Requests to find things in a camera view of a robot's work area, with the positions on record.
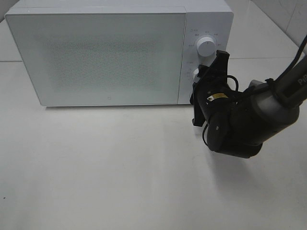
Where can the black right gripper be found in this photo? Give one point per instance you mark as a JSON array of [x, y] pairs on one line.
[[211, 89]]

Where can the white timer knob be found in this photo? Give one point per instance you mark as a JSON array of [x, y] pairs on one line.
[[195, 75]]

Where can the white microwave door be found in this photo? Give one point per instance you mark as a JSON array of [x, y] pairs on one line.
[[106, 59]]

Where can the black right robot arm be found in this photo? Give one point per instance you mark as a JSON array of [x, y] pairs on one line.
[[238, 123]]

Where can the upper white power knob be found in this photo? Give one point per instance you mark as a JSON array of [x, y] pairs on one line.
[[206, 46]]

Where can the white microwave oven body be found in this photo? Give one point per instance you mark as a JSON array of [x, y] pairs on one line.
[[202, 17]]

